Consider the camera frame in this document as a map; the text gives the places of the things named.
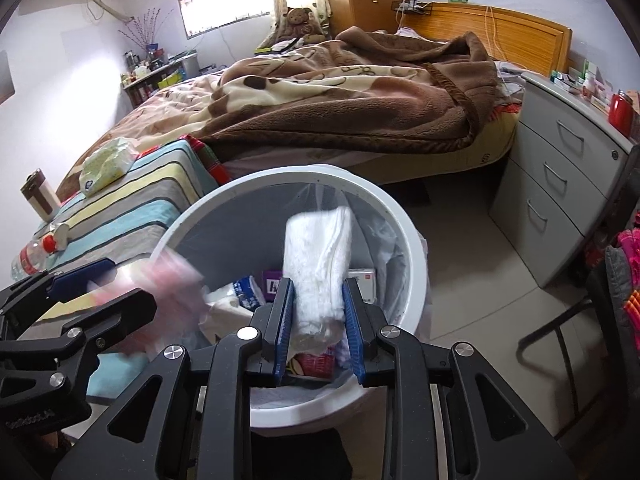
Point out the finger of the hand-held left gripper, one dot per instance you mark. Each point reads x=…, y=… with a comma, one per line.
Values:
x=120, y=310
x=80, y=277

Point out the row of small medicine boxes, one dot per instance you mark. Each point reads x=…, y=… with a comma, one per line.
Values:
x=585, y=82

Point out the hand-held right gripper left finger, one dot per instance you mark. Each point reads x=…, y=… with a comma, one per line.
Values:
x=284, y=335

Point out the wooden bed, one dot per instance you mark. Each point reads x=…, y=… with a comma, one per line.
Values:
x=525, y=35

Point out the clear plastic bottle red cap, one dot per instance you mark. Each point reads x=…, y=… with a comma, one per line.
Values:
x=30, y=260

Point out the purple and white box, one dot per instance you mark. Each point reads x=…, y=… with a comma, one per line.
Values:
x=272, y=282

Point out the blue and white packet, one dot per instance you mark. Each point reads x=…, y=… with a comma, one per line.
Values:
x=250, y=292

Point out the window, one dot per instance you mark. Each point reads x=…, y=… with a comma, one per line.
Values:
x=225, y=5

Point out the grey drawer cabinet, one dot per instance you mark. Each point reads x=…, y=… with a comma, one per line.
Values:
x=545, y=185

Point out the brown and cream blanket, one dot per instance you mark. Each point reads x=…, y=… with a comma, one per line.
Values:
x=350, y=100

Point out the white box red label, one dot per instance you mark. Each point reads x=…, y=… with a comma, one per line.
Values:
x=362, y=282

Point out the yellow-green tissue pack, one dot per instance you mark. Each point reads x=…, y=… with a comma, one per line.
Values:
x=107, y=165

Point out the red and white paper box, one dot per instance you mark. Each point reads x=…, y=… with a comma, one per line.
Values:
x=160, y=280

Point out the black metal chair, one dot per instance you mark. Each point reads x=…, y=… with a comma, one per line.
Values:
x=570, y=320

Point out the red jar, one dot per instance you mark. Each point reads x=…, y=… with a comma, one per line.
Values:
x=620, y=112

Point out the white crumpled tissue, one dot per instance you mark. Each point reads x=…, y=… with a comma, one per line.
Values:
x=225, y=310

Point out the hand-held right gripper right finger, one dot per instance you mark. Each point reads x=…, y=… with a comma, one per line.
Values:
x=352, y=335

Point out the pink striped cloth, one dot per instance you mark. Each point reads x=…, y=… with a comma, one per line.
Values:
x=627, y=280

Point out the brown and white thermos cup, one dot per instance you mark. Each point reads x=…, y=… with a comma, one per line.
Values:
x=42, y=197

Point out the white round trash bin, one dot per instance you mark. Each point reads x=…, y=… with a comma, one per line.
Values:
x=300, y=412

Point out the brown teddy bear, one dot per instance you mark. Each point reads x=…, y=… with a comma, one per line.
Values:
x=300, y=22

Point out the white wall pipe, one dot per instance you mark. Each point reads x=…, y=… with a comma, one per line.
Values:
x=107, y=5

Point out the cluttered low shelf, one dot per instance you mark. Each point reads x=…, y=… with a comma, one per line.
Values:
x=160, y=82

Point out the red cartoon snack packet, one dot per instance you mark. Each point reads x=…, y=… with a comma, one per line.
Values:
x=310, y=362

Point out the red patterned cloth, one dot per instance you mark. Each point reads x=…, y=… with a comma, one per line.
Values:
x=210, y=160

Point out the wall shelf with power strip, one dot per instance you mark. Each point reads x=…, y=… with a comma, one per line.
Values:
x=410, y=6

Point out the dried branches in vase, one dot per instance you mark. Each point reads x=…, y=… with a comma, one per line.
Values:
x=142, y=30

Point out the white paper towel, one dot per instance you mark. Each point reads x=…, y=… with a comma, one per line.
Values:
x=317, y=260

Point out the brown patterned bed sheet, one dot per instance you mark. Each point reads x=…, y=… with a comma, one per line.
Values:
x=150, y=110

